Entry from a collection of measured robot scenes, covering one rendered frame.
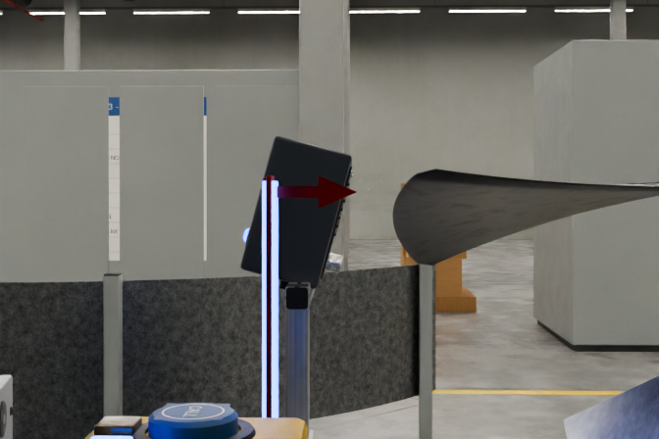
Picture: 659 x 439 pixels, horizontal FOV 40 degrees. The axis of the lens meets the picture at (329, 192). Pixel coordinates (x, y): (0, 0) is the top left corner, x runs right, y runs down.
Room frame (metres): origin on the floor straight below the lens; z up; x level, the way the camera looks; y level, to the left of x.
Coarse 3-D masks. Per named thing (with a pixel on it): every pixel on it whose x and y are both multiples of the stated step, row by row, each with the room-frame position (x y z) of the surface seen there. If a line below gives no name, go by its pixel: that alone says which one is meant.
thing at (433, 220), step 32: (416, 192) 0.60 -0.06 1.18; (448, 192) 0.60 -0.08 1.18; (480, 192) 0.60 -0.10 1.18; (512, 192) 0.60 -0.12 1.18; (544, 192) 0.60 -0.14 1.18; (576, 192) 0.60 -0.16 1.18; (608, 192) 0.60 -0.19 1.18; (640, 192) 0.61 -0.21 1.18; (416, 224) 0.68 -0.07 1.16; (448, 224) 0.69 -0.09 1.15; (480, 224) 0.70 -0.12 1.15; (512, 224) 0.72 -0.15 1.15; (416, 256) 0.75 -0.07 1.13; (448, 256) 0.76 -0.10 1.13
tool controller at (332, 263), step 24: (288, 144) 1.23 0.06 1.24; (312, 144) 1.23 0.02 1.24; (288, 168) 1.23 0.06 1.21; (312, 168) 1.23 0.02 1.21; (336, 168) 1.23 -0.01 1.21; (288, 216) 1.23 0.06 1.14; (312, 216) 1.23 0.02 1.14; (336, 216) 1.24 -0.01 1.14; (288, 240) 1.23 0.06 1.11; (312, 240) 1.23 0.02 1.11; (240, 264) 1.23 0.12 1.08; (288, 264) 1.23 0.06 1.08; (312, 264) 1.23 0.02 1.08; (336, 264) 1.26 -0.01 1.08; (312, 288) 1.23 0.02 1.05
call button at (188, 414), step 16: (160, 416) 0.40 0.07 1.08; (176, 416) 0.40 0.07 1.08; (192, 416) 0.40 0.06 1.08; (208, 416) 0.40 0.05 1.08; (224, 416) 0.40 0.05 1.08; (160, 432) 0.39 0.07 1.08; (176, 432) 0.39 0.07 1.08; (192, 432) 0.39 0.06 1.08; (208, 432) 0.39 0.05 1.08; (224, 432) 0.39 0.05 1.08
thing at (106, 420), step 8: (104, 416) 0.42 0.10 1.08; (112, 416) 0.41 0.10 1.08; (120, 416) 0.41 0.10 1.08; (128, 416) 0.41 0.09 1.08; (136, 416) 0.41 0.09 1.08; (96, 424) 0.40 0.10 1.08; (104, 424) 0.40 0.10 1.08; (112, 424) 0.40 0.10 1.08; (120, 424) 0.40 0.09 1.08; (128, 424) 0.40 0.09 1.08; (136, 424) 0.41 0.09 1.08; (96, 432) 0.40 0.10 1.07; (104, 432) 0.40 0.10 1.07; (112, 432) 0.40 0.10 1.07; (120, 432) 0.40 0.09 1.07; (128, 432) 0.40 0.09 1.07
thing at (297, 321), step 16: (288, 320) 1.17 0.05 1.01; (304, 320) 1.17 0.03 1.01; (288, 336) 1.17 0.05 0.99; (304, 336) 1.17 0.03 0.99; (288, 352) 1.17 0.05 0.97; (304, 352) 1.17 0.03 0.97; (288, 368) 1.17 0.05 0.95; (304, 368) 1.17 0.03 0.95; (288, 384) 1.17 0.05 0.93; (304, 384) 1.17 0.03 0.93; (288, 400) 1.17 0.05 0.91; (304, 400) 1.17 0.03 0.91; (288, 416) 1.17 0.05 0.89; (304, 416) 1.17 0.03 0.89
